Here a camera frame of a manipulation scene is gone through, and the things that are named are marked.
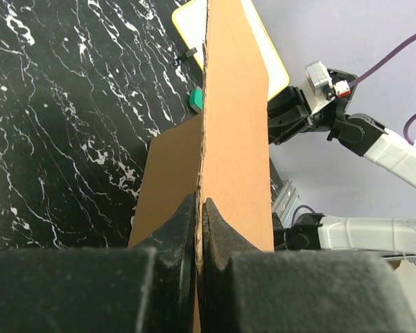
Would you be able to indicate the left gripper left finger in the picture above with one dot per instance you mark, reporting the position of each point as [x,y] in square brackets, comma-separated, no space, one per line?
[146,288]

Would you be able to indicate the white board yellow rim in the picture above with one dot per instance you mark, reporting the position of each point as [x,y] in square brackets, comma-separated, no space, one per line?
[232,46]

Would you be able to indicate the green eraser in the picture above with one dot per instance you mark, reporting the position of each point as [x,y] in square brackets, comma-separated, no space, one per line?
[196,99]

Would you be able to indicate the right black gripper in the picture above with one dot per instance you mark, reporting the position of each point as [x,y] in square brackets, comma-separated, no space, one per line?
[289,113]

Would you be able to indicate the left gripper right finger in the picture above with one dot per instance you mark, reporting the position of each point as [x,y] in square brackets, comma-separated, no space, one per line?
[247,290]

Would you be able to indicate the large cardboard box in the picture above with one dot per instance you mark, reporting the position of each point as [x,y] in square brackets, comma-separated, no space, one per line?
[221,154]

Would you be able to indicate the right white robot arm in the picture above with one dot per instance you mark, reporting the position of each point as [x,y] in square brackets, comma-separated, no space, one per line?
[373,177]

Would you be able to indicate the aluminium frame rail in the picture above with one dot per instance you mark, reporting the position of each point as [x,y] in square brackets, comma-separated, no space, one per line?
[285,197]

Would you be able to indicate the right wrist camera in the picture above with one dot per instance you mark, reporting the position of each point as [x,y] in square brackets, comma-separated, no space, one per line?
[319,89]

